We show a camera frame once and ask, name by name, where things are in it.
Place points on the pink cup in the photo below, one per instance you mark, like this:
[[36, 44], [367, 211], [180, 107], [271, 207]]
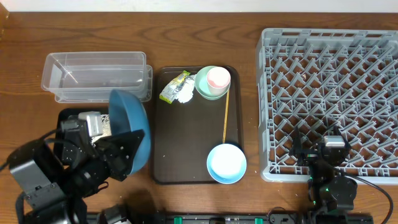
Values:
[[218, 80]]

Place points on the brown serving tray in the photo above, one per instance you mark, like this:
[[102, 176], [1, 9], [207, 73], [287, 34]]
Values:
[[185, 133]]

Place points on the pile of rice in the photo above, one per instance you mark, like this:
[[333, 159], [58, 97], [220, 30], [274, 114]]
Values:
[[106, 125]]

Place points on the black rectangular tray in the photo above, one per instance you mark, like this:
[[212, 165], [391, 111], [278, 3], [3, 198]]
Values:
[[66, 113]]

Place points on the dark blue plate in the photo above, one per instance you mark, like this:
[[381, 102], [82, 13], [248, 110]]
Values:
[[126, 113]]

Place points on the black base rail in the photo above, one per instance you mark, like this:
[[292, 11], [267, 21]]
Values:
[[273, 217]]

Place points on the grey plastic dishwasher rack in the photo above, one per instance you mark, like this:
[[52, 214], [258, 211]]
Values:
[[316, 80]]

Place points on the mint green bowl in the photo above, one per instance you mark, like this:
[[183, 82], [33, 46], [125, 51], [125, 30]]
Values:
[[202, 86]]

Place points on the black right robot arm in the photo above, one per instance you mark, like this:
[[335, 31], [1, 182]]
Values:
[[331, 192]]

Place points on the white tissue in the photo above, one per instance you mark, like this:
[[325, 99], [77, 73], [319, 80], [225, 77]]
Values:
[[185, 94]]

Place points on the yellow green snack wrapper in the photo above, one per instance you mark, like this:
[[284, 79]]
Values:
[[171, 90]]

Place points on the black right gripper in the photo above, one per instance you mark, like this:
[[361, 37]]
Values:
[[311, 154]]

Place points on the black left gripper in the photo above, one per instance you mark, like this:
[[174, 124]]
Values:
[[106, 151]]

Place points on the wooden chopstick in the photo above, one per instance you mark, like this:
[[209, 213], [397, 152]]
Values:
[[225, 118]]

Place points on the clear plastic bin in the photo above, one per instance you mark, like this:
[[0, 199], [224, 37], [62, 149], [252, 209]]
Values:
[[89, 77]]

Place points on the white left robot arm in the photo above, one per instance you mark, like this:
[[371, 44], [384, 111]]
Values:
[[61, 168]]

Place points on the light blue bowl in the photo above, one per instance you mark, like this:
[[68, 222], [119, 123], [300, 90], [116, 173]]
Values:
[[226, 163]]

